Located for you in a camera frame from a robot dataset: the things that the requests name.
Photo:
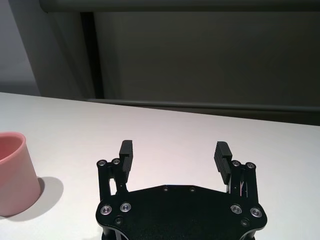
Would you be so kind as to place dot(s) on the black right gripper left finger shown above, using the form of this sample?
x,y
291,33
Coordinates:
x,y
126,162

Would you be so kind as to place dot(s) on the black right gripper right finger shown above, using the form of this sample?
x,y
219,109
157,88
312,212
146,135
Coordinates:
x,y
222,162

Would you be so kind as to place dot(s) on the pink plastic cup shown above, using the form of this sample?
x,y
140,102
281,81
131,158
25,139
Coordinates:
x,y
15,175

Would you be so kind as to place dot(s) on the dark grey table edge rail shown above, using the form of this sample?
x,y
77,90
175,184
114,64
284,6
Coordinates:
x,y
200,105

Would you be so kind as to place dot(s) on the black frame post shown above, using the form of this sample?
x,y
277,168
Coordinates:
x,y
91,55

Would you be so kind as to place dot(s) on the grey metal frame bar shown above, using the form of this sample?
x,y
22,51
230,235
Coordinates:
x,y
175,6

